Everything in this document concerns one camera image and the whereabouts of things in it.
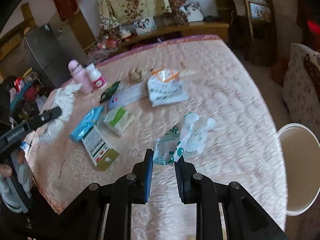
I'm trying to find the dark green packet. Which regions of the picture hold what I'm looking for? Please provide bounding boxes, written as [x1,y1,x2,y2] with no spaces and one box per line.
[99,80,122,104]

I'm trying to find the white bottle with pink label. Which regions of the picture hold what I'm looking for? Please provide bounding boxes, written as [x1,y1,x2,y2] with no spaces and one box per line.
[85,64,108,92]

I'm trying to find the white green olive box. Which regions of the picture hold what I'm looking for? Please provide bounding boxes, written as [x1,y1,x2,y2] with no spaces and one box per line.
[81,124,121,172]

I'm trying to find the white green wrapper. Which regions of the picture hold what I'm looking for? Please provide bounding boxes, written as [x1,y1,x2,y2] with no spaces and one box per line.
[152,125,187,167]

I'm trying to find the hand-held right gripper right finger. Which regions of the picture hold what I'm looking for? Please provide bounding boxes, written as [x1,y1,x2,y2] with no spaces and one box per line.
[174,155,289,240]

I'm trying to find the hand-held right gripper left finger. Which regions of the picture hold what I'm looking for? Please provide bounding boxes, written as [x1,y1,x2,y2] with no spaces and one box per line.
[60,149,154,240]

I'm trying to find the white green tissue packet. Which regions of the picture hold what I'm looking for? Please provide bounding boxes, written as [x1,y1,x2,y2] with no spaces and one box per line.
[103,107,135,137]

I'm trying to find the white round bucket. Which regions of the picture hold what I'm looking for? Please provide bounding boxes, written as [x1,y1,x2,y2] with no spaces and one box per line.
[277,123,320,217]

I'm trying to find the red wall hanging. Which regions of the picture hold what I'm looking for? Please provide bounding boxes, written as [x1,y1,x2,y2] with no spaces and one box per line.
[51,0,80,22]

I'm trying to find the framed photo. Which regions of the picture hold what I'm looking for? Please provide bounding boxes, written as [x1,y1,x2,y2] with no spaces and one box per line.
[134,17,157,36]

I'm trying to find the brown floral cloth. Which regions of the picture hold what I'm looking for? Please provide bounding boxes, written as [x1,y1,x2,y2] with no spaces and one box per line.
[169,0,190,24]

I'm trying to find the crumpled white cloth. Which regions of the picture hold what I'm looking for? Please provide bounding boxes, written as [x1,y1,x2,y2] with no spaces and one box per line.
[37,83,83,144]

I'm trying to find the wooden cabinet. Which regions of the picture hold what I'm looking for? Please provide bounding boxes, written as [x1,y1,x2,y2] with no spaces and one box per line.
[82,21,230,53]

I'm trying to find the beige tissue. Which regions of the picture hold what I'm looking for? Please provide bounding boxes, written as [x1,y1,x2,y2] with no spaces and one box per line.
[128,68,147,83]

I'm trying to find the grey refrigerator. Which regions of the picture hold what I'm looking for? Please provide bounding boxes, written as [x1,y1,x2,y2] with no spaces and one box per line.
[21,24,70,88]

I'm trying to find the long white blue box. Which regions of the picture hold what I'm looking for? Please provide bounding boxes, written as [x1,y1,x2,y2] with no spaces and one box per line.
[108,82,150,110]

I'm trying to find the cluttered storage rack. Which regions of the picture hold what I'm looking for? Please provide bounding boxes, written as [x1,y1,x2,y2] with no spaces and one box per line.
[9,67,48,120]

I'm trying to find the crumpled white plastic wrapper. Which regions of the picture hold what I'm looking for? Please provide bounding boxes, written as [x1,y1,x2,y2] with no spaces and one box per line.
[180,111,217,154]

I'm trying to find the cream floral cloth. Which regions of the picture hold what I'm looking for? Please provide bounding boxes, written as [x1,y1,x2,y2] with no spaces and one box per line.
[99,0,173,38]

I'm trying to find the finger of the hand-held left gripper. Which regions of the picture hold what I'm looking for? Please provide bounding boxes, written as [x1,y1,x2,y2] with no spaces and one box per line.
[25,106,62,133]

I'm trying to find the white bag with orange print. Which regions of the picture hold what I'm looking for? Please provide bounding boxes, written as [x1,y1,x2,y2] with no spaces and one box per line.
[146,67,200,107]

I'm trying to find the wooden chair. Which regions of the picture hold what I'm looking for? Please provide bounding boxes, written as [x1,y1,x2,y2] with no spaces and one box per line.
[227,0,278,67]

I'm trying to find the red cloth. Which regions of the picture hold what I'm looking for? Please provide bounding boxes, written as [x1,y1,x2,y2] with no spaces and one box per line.
[306,19,320,34]

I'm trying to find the printed white bag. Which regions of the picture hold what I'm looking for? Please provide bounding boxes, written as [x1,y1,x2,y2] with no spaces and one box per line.
[246,0,272,20]

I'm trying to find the person's left hand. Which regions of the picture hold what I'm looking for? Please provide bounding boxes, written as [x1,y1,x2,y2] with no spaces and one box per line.
[0,151,26,178]

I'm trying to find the blue wipes packet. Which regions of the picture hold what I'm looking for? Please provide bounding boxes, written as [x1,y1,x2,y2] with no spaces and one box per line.
[69,106,104,142]

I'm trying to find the pink quilted table cover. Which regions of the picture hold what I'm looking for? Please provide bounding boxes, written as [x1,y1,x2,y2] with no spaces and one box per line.
[25,35,288,240]

